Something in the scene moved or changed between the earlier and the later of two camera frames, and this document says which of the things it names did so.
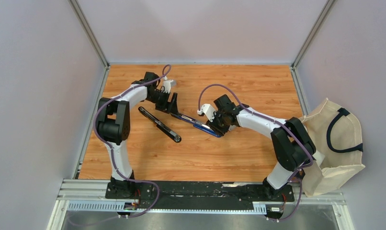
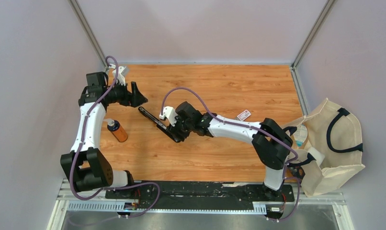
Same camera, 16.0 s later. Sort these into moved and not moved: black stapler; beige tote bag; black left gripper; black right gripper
Moved: black left gripper; black right gripper
Not moved: black stapler; beige tote bag
